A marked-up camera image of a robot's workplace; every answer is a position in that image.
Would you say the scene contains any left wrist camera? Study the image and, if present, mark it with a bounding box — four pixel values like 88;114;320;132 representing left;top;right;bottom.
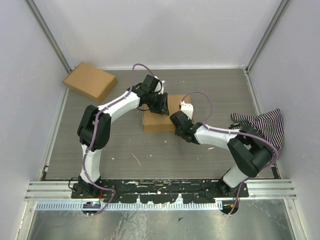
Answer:
140;74;164;94

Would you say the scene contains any purple striped cloth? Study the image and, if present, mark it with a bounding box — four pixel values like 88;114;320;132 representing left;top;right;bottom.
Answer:
229;108;285;153

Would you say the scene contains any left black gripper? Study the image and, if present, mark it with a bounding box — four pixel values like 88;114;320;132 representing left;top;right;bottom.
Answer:
147;91;170;116

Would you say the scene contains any left aluminium frame post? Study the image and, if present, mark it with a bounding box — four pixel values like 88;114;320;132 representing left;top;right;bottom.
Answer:
24;0;72;73

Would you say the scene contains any aluminium rail front beam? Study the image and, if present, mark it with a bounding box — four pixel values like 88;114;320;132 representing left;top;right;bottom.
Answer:
25;179;297;201

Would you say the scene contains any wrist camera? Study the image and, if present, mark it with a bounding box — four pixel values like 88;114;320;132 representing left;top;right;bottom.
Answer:
179;100;194;120
140;74;164;94

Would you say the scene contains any aluminium frame post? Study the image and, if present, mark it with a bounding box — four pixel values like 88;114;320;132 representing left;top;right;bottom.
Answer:
24;0;72;73
245;0;291;74

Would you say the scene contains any right aluminium frame post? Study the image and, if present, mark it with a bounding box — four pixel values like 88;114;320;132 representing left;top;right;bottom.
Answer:
245;0;291;74

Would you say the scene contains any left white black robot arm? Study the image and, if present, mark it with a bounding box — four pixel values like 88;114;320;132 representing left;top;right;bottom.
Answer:
77;86;170;199

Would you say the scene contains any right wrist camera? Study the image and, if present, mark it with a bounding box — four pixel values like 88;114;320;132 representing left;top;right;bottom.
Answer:
179;100;194;120

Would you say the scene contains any perforated cable duct strip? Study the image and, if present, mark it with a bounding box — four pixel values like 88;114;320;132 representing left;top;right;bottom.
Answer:
35;201;223;212

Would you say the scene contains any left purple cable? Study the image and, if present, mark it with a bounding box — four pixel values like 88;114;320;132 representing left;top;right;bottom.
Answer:
81;63;152;216

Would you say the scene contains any folded closed cardboard box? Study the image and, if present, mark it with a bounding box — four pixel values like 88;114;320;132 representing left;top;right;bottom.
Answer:
63;62;118;103

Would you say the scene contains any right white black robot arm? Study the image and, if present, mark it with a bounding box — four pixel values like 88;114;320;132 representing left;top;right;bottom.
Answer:
169;110;274;198

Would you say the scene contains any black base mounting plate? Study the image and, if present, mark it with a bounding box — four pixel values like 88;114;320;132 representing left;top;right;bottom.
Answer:
69;178;238;204

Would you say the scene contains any cardboard box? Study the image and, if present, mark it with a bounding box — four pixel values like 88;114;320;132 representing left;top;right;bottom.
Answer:
142;94;185;133
63;62;118;103

